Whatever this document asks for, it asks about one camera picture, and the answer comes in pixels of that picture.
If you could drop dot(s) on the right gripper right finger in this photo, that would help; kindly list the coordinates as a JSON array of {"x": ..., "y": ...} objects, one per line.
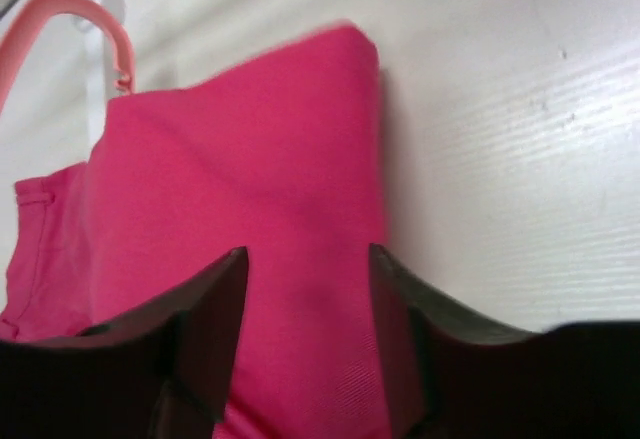
[{"x": 452, "y": 372}]

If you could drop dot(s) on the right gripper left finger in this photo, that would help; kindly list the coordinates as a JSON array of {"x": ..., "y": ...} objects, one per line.
[{"x": 160, "y": 370}]

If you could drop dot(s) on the magenta pink trousers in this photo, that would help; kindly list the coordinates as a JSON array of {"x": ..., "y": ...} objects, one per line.
[{"x": 279, "y": 155}]

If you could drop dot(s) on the white clothes rack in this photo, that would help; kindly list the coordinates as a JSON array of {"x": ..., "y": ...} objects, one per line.
[{"x": 100, "y": 76}]

